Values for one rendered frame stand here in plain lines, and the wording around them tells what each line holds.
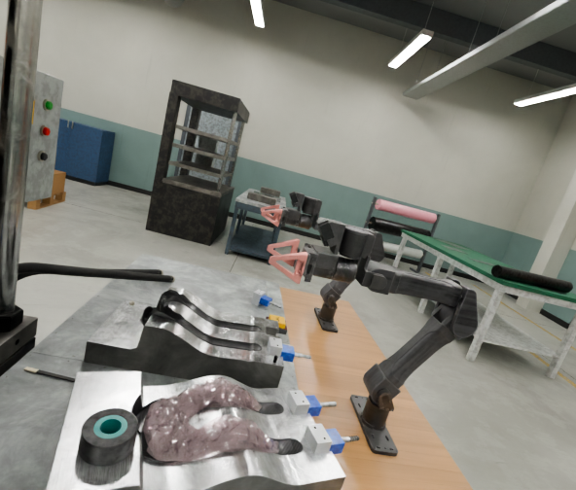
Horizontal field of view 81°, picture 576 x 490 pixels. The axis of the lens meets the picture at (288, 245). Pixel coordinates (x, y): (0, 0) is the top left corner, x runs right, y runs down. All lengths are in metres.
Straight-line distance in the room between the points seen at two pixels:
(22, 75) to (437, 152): 7.65
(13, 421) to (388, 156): 7.45
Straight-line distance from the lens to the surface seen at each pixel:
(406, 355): 0.95
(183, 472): 0.70
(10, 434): 0.88
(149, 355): 0.98
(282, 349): 1.01
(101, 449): 0.64
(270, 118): 7.51
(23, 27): 1.05
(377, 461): 0.97
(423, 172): 8.04
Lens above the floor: 1.40
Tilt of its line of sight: 13 degrees down
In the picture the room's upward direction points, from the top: 15 degrees clockwise
